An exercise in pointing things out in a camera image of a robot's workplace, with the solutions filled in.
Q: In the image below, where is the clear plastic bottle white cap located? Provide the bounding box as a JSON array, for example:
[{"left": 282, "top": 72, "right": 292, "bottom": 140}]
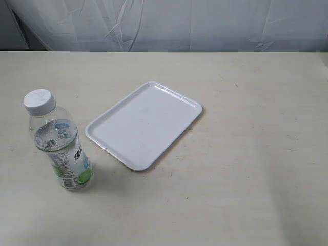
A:
[{"left": 23, "top": 89, "right": 93, "bottom": 191}]

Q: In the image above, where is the white rectangular plastic tray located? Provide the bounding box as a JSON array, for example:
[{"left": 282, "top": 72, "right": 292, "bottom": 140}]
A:
[{"left": 85, "top": 81, "right": 203, "bottom": 171}]

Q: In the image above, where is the white wrinkled backdrop cloth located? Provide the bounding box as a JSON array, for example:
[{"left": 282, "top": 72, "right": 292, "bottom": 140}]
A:
[{"left": 1, "top": 1, "right": 327, "bottom": 52}]

